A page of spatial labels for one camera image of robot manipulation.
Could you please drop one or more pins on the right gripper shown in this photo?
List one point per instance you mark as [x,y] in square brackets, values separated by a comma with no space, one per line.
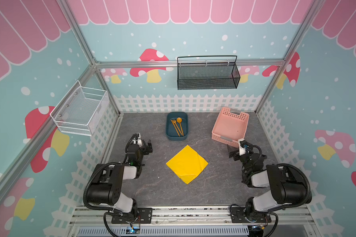
[236,153]

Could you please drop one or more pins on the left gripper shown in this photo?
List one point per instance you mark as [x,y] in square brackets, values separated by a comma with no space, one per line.
[147,146]

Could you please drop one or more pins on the dark teal plastic tub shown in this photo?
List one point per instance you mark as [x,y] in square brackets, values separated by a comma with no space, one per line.
[170,130]

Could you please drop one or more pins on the orange plastic knife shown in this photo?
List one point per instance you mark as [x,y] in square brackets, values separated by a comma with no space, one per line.
[176,127]

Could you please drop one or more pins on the orange plastic fork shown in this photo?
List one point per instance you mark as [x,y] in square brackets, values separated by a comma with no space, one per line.
[173,124]

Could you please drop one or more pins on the yellow paper napkin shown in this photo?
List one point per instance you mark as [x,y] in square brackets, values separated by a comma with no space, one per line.
[187,164]

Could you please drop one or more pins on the orange plastic spoon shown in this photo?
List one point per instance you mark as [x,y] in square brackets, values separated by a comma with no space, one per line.
[179,121]

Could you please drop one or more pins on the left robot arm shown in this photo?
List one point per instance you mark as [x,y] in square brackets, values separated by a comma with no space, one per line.
[104,188]

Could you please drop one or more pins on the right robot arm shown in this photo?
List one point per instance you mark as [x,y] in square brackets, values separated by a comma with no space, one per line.
[287,185]

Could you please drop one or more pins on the pink perforated plastic basket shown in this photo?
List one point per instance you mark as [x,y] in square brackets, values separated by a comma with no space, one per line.
[230,127]

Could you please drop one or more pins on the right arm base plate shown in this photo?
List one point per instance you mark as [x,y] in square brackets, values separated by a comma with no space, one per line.
[242,214]

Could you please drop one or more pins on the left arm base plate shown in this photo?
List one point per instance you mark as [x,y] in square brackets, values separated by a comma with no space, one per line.
[142,216]

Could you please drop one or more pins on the white wire mesh basket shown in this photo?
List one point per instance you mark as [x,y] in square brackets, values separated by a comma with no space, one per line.
[81,110]

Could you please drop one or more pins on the black wire mesh basket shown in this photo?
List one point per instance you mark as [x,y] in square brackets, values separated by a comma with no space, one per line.
[207,72]

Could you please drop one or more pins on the aluminium front rail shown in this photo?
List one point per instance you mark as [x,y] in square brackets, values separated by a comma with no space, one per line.
[195,215]

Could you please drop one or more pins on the white slotted cable duct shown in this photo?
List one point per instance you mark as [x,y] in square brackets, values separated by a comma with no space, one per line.
[182,231]

